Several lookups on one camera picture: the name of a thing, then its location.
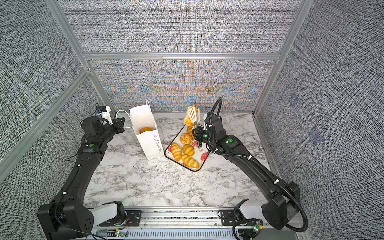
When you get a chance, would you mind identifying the small fake croissant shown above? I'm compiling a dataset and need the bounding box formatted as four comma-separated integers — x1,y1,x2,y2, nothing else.
187,126,194,134
183,144,195,157

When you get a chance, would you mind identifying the white paper gift bag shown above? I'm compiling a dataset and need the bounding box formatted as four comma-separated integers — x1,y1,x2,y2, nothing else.
116,101,164,160

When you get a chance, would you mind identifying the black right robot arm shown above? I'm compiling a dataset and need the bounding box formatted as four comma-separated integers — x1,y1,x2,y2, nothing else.
192,113,309,232

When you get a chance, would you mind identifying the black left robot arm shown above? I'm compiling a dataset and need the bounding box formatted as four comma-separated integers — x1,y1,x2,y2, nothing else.
37,116,129,240

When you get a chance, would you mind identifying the round knotted fake bread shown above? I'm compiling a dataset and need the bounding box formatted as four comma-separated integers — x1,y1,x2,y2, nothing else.
180,133,194,145

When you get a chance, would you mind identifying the strawberry print rectangular tray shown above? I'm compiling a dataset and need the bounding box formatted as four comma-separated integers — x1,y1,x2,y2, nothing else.
164,125,209,172

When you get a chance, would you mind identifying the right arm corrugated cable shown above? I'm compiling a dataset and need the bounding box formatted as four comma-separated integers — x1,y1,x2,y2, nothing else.
206,97,309,240

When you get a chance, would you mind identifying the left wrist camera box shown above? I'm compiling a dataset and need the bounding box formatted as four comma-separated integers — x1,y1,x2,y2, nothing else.
95,103,113,125

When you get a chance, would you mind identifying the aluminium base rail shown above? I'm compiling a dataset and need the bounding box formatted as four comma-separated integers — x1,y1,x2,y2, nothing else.
78,208,310,240

